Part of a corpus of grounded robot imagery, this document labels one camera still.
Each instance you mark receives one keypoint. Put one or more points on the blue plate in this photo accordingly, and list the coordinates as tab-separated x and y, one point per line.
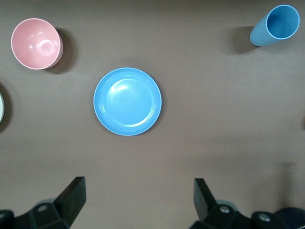
127	102

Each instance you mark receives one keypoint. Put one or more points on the blue cup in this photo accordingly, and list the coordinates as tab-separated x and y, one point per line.
262	34

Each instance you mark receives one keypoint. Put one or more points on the pink bowl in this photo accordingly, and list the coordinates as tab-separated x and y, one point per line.
35	44

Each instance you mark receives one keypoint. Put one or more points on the beige plate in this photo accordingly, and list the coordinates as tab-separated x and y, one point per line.
1	108

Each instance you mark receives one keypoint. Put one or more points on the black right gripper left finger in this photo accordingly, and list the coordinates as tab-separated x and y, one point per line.
64	210

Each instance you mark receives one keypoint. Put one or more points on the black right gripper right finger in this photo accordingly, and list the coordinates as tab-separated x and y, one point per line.
209	214

